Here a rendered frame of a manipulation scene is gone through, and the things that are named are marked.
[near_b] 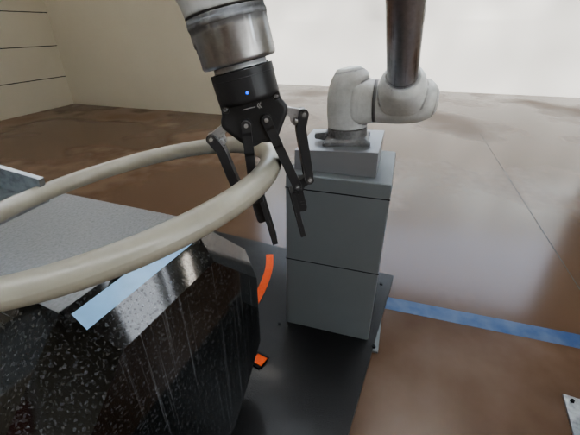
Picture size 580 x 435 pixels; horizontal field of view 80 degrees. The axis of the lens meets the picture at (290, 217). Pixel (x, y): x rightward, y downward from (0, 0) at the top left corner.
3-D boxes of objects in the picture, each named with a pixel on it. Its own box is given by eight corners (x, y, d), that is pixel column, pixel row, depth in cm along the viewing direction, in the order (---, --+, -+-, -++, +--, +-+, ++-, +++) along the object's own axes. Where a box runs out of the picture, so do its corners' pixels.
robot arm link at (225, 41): (191, 26, 42) (208, 77, 45) (178, 19, 34) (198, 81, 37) (262, 6, 42) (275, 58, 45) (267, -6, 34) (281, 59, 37)
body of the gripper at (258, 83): (273, 56, 44) (290, 128, 48) (209, 74, 44) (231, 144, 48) (277, 57, 37) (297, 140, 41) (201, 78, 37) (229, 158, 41)
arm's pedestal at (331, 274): (300, 268, 210) (303, 139, 172) (385, 284, 198) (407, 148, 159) (273, 328, 169) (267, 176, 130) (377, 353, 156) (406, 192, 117)
